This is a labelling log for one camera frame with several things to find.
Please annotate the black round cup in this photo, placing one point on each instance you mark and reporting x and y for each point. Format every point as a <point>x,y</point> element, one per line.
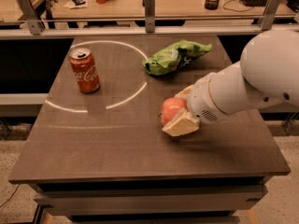
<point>211,4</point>

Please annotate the green chip bag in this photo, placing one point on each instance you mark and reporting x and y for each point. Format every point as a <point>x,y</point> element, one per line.
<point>174,57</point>

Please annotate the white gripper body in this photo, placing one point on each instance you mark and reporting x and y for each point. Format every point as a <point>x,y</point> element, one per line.
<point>202,102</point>

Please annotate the brown table with drawers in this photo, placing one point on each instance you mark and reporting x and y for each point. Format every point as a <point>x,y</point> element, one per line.
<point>103,157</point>

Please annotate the red coke can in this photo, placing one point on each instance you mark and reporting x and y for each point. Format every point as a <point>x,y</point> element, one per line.
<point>84,69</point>

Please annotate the red apple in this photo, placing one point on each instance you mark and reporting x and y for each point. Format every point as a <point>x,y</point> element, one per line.
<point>170,107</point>

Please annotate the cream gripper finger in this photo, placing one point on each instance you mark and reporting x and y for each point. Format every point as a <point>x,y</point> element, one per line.
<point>184,94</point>
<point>182,123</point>

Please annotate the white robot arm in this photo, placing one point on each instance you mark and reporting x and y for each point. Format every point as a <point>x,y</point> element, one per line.
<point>267,74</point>

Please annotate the metal rail with brackets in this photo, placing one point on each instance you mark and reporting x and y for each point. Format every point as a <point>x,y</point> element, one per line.
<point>41,18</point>

